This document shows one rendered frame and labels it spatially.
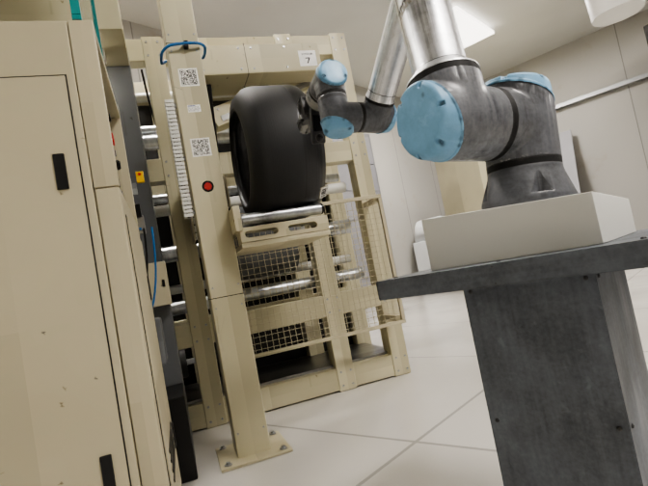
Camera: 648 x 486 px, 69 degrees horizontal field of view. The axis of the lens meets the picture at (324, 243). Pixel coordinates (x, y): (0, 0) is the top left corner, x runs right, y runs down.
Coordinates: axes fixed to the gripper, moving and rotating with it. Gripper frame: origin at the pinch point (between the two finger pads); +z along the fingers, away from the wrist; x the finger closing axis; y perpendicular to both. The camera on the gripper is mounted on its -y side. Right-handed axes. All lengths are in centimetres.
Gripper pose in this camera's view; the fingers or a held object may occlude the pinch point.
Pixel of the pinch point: (305, 133)
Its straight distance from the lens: 175.7
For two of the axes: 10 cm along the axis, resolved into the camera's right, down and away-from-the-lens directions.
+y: -2.2, -9.6, 1.7
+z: -2.8, 2.3, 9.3
